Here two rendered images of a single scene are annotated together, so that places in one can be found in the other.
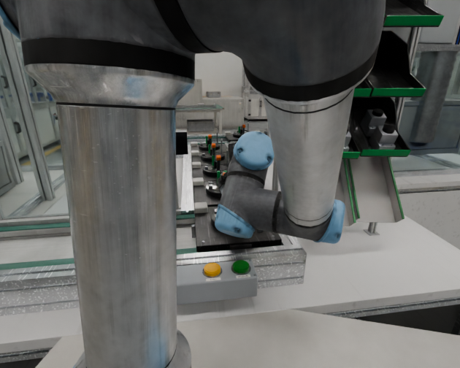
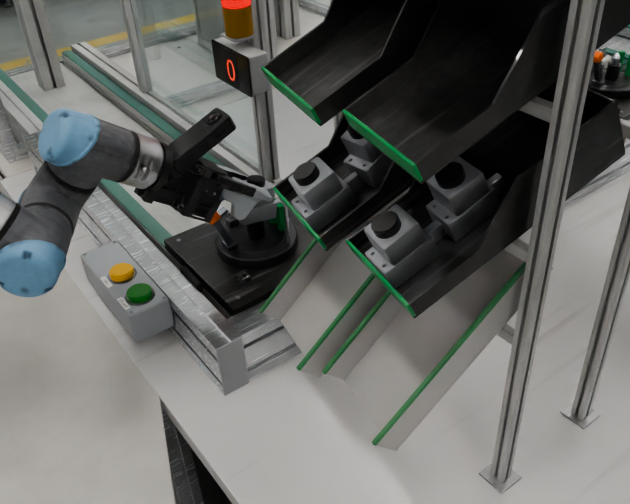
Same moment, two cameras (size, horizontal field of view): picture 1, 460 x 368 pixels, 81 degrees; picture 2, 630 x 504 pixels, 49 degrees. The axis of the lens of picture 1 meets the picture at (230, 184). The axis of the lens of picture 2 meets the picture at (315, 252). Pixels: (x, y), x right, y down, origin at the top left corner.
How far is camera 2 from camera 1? 106 cm
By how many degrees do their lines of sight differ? 57
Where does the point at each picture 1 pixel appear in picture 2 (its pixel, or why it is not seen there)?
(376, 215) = (381, 404)
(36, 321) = not seen: hidden behind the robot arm
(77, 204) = not seen: outside the picture
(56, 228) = (161, 130)
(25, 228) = (146, 115)
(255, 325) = (113, 369)
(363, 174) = (445, 314)
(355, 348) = (110, 480)
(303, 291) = (204, 400)
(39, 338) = not seen: hidden behind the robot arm
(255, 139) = (54, 121)
